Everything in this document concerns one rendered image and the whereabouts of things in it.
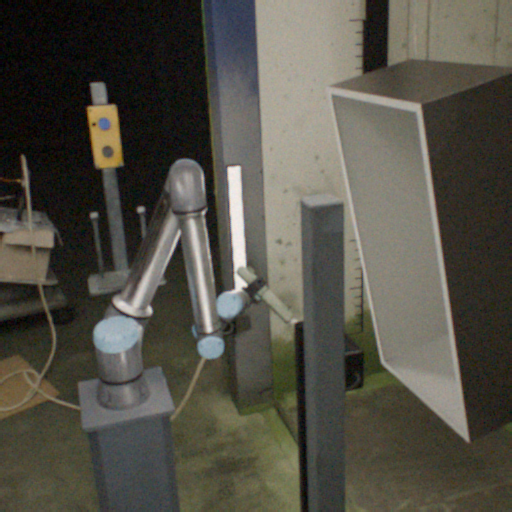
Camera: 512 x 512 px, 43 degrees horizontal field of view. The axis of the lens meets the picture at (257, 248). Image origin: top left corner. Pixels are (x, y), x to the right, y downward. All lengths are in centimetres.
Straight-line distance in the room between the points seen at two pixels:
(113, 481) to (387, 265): 132
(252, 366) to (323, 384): 226
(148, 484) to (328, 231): 170
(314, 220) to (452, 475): 221
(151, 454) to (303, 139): 148
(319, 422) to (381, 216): 167
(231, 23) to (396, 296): 131
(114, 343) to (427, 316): 136
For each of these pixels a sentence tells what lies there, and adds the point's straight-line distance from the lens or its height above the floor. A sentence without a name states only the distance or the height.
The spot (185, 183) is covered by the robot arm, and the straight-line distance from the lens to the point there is 213.
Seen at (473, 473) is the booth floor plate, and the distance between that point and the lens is 303.
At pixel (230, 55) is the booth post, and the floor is 173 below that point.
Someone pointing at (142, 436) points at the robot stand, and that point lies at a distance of 236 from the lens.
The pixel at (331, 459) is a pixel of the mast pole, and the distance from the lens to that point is 109.
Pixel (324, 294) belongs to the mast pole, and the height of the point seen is 151.
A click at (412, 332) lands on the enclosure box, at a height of 57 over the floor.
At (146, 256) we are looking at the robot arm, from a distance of 233.
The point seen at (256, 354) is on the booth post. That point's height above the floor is 33.
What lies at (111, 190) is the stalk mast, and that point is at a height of 118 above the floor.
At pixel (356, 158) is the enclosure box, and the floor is 136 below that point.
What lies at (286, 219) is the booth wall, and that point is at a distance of 302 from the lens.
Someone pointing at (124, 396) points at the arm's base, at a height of 69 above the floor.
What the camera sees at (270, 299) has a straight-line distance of 270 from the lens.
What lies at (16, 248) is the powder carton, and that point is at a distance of 437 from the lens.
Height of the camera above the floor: 189
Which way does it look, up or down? 20 degrees down
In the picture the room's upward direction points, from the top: 3 degrees counter-clockwise
